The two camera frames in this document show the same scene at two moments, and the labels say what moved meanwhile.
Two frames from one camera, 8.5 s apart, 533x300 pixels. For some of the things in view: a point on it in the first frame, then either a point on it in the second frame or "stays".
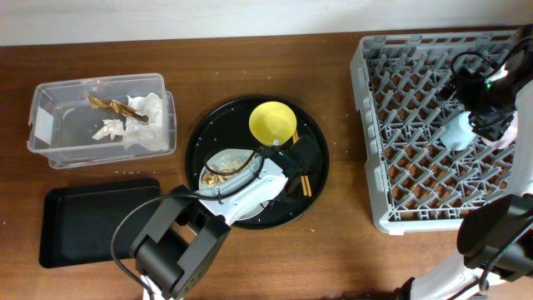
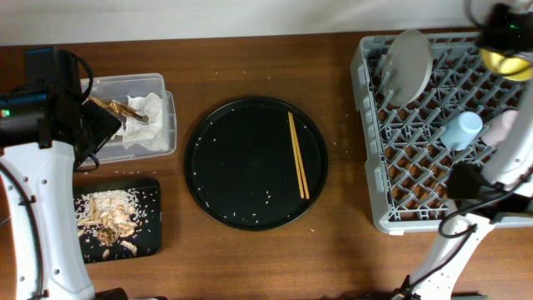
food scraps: x=225 y=164 to x=107 y=217
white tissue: x=151 y=133 stays
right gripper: x=490 y=127 to x=480 y=37
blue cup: x=457 y=134 stays
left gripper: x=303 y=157 to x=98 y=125
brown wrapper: x=117 y=107 stays
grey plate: x=222 y=166 to x=407 y=67
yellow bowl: x=271 y=121 to x=514 y=69
